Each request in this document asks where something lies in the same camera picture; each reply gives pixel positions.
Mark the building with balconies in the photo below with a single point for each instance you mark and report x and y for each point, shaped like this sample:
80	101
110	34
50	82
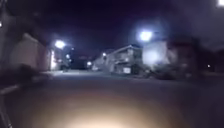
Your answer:
125	58

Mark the dark asphalt road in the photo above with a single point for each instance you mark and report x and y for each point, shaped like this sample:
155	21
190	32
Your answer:
110	89

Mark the street lamp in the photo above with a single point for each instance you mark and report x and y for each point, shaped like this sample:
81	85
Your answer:
221	2
60	44
145	35

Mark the pale blocky building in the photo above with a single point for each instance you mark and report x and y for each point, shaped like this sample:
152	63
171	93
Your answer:
155	51

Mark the dark bushes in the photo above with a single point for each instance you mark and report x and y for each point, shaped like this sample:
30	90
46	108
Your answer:
170	71

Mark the pale walled building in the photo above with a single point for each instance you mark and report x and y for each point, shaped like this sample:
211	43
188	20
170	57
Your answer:
28	53

